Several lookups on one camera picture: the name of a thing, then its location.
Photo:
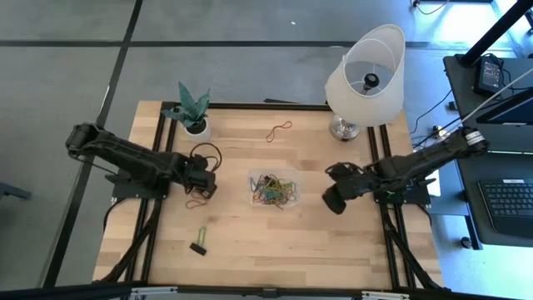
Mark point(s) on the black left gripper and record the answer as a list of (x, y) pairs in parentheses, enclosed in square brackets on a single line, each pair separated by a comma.
[(200, 173)]

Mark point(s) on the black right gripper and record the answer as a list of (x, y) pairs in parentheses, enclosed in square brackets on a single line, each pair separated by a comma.
[(354, 183)]

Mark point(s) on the black clip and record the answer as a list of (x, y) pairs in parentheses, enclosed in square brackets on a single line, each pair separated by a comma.
[(198, 248)]

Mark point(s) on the rubber bands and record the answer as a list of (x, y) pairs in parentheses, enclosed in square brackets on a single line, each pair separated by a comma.
[(268, 139)]

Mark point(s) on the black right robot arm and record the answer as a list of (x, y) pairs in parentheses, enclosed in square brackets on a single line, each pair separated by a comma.
[(424, 156)]

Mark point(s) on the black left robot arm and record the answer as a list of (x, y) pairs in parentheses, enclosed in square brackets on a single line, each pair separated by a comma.
[(125, 154)]

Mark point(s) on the clear plastic bin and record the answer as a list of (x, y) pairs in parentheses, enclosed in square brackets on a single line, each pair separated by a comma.
[(293, 175)]

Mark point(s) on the snake plant in white pot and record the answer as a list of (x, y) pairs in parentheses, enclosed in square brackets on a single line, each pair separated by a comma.
[(191, 108)]

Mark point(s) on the white shade silver table lamp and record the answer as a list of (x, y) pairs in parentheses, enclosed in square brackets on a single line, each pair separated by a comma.
[(375, 112)]

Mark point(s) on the white power strip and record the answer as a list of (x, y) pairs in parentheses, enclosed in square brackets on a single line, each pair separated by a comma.
[(439, 132)]

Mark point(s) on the black desk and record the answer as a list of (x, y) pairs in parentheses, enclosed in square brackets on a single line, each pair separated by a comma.
[(460, 108), (468, 208)]

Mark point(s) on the black caster wheel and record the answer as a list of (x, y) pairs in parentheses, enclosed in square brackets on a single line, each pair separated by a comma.
[(466, 242)]

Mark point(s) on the black crossbar with silver brackets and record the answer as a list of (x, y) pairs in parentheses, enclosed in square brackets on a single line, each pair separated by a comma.
[(83, 291)]

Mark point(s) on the black keyboard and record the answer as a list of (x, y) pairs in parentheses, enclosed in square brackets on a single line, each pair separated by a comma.
[(508, 204)]

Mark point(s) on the black power adapter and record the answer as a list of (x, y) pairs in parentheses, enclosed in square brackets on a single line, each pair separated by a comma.
[(488, 75)]

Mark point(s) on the grey furniture leg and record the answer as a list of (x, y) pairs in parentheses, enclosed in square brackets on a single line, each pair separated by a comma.
[(10, 189)]

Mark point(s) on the black computer monitor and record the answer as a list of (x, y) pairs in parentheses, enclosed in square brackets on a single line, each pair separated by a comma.
[(516, 109)]

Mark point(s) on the black support pole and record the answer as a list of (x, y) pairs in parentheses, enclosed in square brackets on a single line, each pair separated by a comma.
[(491, 35)]

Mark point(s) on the black extrusion table frame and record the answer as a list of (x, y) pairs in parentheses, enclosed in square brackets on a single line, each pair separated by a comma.
[(250, 106)]

